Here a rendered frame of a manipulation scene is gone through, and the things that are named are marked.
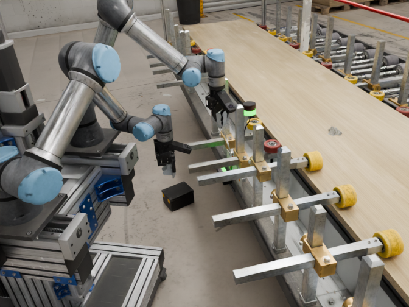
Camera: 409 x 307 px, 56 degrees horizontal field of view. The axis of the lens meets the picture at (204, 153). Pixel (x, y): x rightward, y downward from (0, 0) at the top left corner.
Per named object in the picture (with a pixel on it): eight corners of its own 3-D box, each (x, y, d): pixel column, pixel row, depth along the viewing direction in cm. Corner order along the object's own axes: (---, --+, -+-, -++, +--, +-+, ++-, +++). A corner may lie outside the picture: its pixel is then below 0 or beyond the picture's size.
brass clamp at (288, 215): (283, 223, 132) (283, 211, 129) (268, 200, 143) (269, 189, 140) (299, 219, 133) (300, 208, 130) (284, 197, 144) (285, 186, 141)
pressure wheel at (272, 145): (266, 168, 183) (267, 147, 177) (260, 159, 190) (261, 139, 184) (282, 165, 185) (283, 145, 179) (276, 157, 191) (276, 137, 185)
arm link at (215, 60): (204, 48, 165) (224, 47, 165) (206, 72, 171) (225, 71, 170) (204, 53, 158) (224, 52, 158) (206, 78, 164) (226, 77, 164)
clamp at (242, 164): (240, 170, 179) (240, 161, 176) (232, 156, 190) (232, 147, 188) (252, 168, 180) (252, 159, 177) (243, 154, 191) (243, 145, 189)
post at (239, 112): (238, 193, 195) (236, 106, 170) (236, 189, 198) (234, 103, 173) (244, 191, 195) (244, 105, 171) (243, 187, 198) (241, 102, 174)
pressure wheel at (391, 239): (385, 234, 114) (369, 229, 122) (390, 261, 114) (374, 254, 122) (403, 230, 115) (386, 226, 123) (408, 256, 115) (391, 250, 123)
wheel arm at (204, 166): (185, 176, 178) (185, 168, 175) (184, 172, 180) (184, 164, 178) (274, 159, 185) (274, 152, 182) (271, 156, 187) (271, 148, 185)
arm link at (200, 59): (178, 61, 157) (204, 60, 156) (179, 53, 166) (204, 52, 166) (179, 80, 161) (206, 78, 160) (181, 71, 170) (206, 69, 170)
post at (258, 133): (255, 222, 173) (255, 127, 148) (252, 217, 176) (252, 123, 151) (262, 220, 174) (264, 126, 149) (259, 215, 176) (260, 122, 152)
